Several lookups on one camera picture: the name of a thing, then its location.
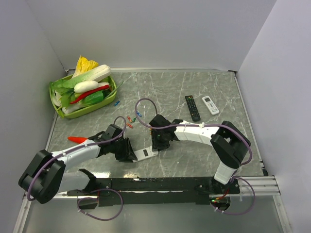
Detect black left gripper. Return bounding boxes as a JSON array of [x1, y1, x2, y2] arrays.
[[110, 137, 138, 162]]

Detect red white remote control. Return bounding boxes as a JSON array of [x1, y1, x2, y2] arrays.
[[132, 146, 159, 163]]

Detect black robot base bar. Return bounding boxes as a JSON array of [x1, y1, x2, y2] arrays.
[[67, 177, 240, 207]]

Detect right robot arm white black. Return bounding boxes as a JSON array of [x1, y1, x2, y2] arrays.
[[149, 114, 253, 193]]

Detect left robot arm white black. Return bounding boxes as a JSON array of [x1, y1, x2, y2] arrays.
[[18, 124, 138, 204]]

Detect black TV remote control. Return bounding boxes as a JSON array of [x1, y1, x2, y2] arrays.
[[185, 95, 201, 122]]

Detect white air conditioner remote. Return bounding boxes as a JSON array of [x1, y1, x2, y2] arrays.
[[202, 96, 220, 116]]

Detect orange carrot toy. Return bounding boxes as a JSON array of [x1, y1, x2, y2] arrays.
[[68, 136, 88, 144]]

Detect green plastic basket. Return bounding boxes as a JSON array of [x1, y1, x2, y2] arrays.
[[49, 76, 123, 119]]

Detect red chili pepper toy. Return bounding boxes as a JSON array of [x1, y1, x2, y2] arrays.
[[70, 85, 109, 104]]

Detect white radish toy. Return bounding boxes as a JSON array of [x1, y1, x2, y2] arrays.
[[74, 81, 99, 94]]

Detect green leafy vegetable toy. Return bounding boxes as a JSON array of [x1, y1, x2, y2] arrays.
[[51, 79, 109, 108]]

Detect napa cabbage toy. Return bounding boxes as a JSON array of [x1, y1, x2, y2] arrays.
[[72, 55, 111, 82]]

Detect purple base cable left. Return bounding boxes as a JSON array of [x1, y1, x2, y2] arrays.
[[77, 189, 124, 221]]

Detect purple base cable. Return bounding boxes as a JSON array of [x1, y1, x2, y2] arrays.
[[210, 177, 256, 216], [77, 189, 124, 221]]

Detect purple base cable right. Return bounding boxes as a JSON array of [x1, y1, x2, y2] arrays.
[[210, 177, 256, 216]]

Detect aluminium frame rail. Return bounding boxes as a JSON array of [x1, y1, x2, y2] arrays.
[[12, 114, 281, 233]]

